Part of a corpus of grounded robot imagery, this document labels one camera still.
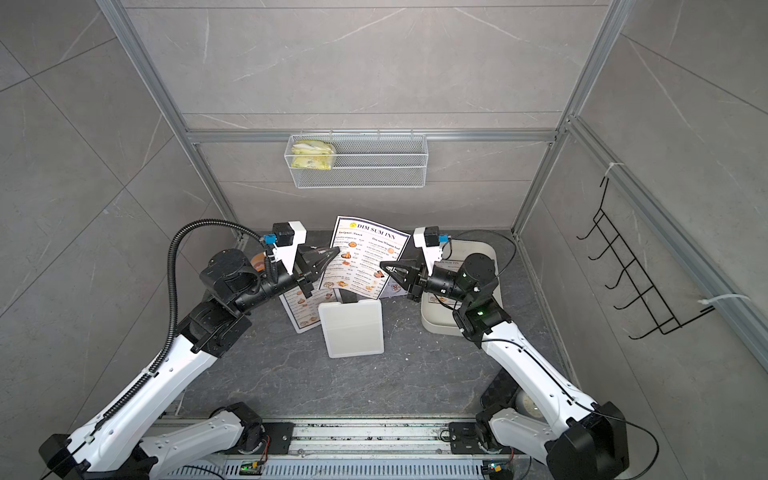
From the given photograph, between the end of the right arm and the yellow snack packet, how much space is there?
43cm

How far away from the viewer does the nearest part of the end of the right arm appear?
56cm

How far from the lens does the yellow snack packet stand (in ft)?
2.88
